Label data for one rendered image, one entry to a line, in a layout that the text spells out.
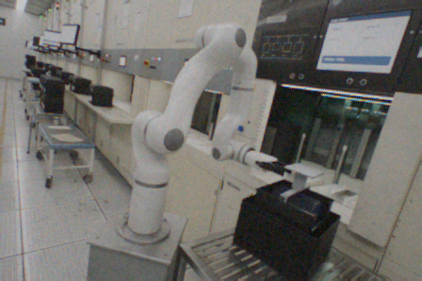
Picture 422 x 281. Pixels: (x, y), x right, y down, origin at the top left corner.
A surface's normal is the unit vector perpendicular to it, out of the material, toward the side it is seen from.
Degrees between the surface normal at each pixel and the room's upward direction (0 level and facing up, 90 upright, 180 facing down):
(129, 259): 90
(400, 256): 90
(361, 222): 90
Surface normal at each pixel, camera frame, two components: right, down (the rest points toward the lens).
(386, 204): -0.78, -0.01
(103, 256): -0.13, 0.19
